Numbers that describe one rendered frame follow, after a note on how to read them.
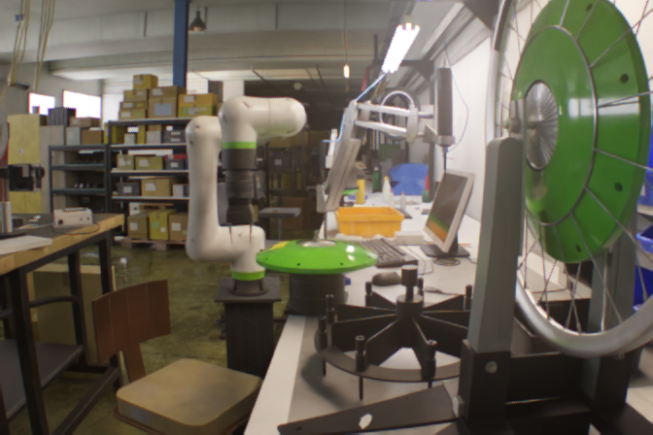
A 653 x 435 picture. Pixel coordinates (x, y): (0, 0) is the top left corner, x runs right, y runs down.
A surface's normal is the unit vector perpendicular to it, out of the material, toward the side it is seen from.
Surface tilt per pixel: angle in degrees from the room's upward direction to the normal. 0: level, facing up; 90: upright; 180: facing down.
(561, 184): 98
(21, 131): 90
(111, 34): 90
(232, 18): 90
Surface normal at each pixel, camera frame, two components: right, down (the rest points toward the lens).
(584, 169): -0.95, 0.14
